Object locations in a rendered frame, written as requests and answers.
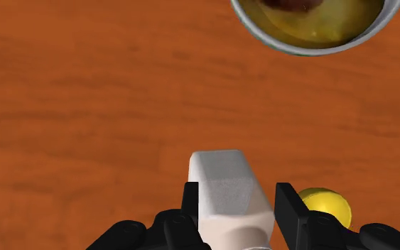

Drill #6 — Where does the yellow ball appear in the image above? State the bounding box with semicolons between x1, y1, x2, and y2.
297;187;353;229

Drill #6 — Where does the white rectangular block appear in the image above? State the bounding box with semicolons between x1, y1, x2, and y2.
188;149;276;250

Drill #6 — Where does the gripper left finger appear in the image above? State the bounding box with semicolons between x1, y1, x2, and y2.
85;181;212;250

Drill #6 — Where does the grey bowl with yellow inside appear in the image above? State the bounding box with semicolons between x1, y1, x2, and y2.
229;0;400;58

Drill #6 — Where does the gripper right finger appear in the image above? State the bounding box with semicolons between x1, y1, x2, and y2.
275;182;400;250

